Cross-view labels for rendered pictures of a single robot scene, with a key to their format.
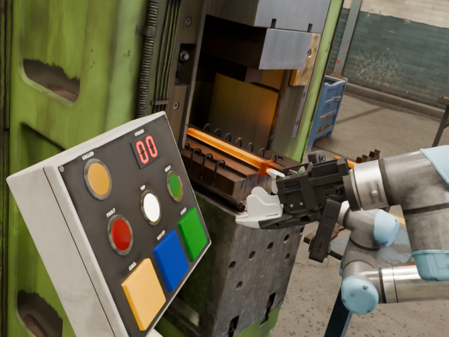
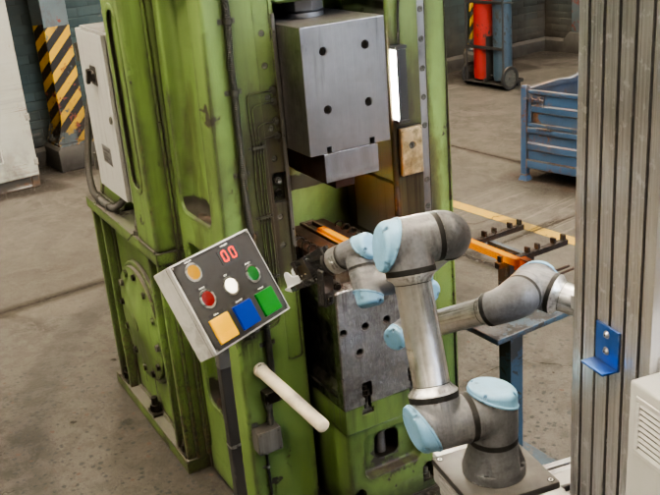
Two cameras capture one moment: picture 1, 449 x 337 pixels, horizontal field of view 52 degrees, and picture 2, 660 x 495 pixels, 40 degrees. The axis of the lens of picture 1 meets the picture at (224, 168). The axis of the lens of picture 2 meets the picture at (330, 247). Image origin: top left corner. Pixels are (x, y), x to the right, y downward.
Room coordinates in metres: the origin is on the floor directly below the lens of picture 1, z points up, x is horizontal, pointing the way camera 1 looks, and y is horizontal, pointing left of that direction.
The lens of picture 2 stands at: (-1.46, -1.18, 2.13)
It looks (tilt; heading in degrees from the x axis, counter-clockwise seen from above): 21 degrees down; 24
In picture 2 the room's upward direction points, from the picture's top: 5 degrees counter-clockwise
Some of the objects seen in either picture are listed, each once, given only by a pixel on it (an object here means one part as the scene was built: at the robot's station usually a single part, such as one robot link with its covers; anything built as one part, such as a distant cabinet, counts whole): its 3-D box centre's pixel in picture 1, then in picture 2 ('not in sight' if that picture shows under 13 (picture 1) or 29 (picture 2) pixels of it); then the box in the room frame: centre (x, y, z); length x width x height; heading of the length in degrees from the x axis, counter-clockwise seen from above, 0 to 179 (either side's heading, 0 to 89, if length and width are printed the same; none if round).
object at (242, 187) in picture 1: (202, 155); (328, 248); (1.30, 0.07, 0.96); 0.42 x 0.20 x 0.09; 52
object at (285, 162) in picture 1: (275, 167); not in sight; (1.35, -0.16, 0.95); 0.12 x 0.08 x 0.06; 52
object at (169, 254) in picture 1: (170, 260); (246, 314); (0.65, 0.06, 1.01); 0.07 x 0.05 x 0.07; 167
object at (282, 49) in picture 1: (224, 33); (320, 150); (1.30, 0.07, 1.32); 0.42 x 0.20 x 0.10; 52
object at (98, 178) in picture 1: (97, 178); (193, 272); (0.57, 0.17, 1.16); 0.05 x 0.03 x 0.04; 142
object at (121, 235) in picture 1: (120, 235); (207, 299); (0.56, 0.12, 1.09); 0.05 x 0.03 x 0.04; 142
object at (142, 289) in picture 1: (142, 293); (223, 328); (0.55, 0.08, 1.01); 0.07 x 0.05 x 0.07; 167
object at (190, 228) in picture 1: (190, 233); (267, 301); (0.74, 0.04, 1.01); 0.07 x 0.05 x 0.07; 167
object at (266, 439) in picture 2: not in sight; (266, 437); (0.96, 0.22, 0.36); 0.09 x 0.07 x 0.12; 142
